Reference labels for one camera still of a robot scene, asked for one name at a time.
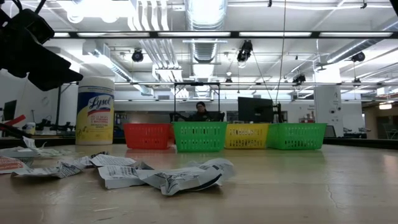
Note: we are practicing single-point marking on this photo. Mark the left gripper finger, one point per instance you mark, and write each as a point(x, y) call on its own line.
point(49, 84)
point(62, 72)

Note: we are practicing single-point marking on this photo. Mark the black background robot arm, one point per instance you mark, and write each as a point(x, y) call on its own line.
point(51, 126)

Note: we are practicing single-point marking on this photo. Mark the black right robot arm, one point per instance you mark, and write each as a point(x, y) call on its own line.
point(395, 4)

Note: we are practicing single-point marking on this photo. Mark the white cup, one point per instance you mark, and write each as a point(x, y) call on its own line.
point(30, 127)

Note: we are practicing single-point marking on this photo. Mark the small black monitor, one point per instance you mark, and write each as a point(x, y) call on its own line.
point(9, 109)

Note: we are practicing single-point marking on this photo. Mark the red flat object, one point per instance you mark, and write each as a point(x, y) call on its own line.
point(12, 120)

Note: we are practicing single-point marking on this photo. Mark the Lysol wipes canister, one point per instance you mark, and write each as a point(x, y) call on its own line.
point(94, 118)

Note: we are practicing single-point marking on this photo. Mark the red white packet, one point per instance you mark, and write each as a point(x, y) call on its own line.
point(11, 164)

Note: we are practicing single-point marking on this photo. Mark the red plastic basket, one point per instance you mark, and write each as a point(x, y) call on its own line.
point(146, 135)

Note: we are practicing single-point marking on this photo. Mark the person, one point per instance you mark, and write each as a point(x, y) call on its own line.
point(201, 113)

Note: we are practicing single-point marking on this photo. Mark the green plastic basket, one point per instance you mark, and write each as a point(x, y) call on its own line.
point(295, 137)
point(200, 135)

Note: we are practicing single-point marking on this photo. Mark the yellow plastic basket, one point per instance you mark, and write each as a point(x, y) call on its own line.
point(245, 137)

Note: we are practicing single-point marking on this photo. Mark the black computer monitor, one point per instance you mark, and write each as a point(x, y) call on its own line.
point(255, 109)

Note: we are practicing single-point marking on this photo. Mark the white column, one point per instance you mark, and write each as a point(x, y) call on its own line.
point(328, 105)

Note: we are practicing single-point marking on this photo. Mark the black ceiling camera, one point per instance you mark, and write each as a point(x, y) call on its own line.
point(137, 56)

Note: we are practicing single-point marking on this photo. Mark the black background frame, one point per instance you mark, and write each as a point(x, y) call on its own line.
point(196, 83)

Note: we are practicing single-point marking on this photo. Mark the black overhead camera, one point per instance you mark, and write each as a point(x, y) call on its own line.
point(245, 51)

